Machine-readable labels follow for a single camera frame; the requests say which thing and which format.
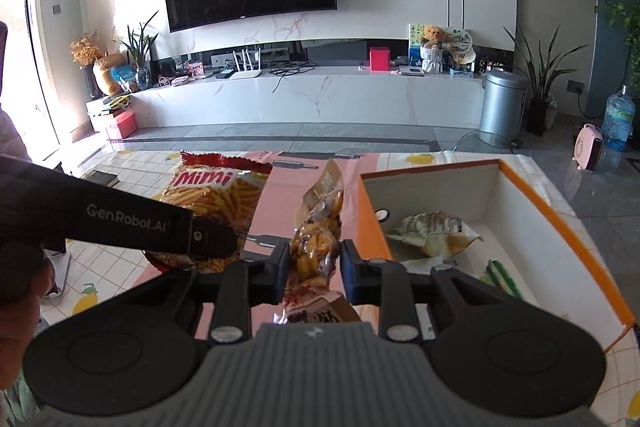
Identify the person's left hand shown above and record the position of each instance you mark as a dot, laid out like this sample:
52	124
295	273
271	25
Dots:
20	327

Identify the white green snack packet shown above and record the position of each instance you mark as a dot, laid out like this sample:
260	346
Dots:
435	227

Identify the dried flowers in vase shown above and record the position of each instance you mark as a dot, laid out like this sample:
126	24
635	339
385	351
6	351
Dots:
85	49

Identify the red gift box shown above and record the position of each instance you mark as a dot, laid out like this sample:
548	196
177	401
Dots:
122	124

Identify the silver trash can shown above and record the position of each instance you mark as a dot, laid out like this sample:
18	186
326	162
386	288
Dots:
502	112

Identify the round painted fan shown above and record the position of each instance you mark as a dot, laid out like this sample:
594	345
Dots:
457	39

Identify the white router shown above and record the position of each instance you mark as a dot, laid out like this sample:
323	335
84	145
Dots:
245	74

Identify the brown teddy bear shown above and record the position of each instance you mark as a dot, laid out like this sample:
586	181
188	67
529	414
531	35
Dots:
432	36

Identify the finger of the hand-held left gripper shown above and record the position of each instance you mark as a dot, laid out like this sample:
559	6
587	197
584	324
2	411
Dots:
215	239

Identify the white flat scale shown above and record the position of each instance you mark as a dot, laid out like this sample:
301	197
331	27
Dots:
411	72

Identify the teal striped clothing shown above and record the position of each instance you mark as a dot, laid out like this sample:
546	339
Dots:
17	399

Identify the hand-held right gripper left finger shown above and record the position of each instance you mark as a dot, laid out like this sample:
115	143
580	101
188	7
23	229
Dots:
279	272

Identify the black notebook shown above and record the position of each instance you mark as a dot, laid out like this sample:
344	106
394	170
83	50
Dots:
105	178

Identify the green plant in glass vase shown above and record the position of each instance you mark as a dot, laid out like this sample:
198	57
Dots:
142	77

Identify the trailing vine plant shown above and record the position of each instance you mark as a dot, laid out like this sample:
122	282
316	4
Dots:
630	19

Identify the large red snack bag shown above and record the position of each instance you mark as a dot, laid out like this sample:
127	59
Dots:
320	314

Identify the green striped snack packet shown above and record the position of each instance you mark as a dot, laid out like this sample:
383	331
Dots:
500	277

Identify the pink space heater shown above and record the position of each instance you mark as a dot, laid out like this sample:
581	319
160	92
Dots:
589	147

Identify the white marble media console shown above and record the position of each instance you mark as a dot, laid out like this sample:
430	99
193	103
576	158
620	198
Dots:
300	102

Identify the red stick snack bag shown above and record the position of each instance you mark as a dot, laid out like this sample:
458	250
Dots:
220	202

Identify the tall potted plant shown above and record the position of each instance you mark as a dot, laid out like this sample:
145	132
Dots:
542	112

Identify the blue water jug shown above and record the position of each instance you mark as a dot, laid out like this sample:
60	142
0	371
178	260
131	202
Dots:
618	122

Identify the orange gourd vase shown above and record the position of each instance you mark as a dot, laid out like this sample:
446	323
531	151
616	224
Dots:
107	79

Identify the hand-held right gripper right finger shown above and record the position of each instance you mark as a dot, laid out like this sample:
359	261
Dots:
350	274

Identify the wall socket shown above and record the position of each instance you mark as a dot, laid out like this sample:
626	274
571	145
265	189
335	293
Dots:
575	86

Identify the white grid lemon tablecloth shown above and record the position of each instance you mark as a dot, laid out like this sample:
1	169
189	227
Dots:
90	267

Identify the clear acrylic chair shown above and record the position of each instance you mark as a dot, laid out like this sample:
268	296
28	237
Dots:
480	139

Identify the white storage box orange rim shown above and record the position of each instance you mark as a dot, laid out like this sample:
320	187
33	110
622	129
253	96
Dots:
550	247

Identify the illustrated picture card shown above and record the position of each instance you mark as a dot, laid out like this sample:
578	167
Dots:
414	38

